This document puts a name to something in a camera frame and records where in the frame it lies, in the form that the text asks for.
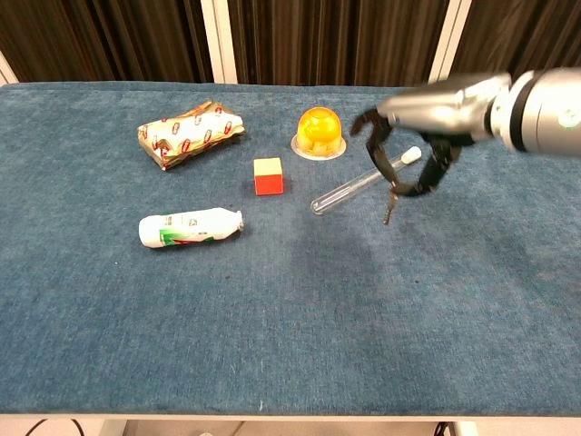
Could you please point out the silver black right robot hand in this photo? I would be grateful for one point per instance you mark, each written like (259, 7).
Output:
(431, 109)

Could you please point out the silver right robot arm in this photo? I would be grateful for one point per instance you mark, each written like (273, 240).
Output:
(540, 113)

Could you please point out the orange fruit jelly cup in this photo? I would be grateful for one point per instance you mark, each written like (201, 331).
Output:
(318, 131)

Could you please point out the glass test tube white cap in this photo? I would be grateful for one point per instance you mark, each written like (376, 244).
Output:
(345, 191)

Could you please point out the dark pleated curtain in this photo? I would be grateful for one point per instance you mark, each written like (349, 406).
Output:
(336, 36)
(113, 36)
(522, 32)

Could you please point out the orange yellow wooden cube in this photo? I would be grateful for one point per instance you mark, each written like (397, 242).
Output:
(268, 178)

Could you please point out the crumpled snack package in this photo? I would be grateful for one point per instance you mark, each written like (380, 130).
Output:
(190, 134)

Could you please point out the white green plastic bottle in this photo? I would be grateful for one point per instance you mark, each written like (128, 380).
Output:
(186, 227)

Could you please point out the blue table cloth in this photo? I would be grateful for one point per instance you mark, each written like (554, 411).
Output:
(227, 318)

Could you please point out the white frame post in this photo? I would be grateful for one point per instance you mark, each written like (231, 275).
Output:
(449, 41)
(6, 70)
(220, 41)

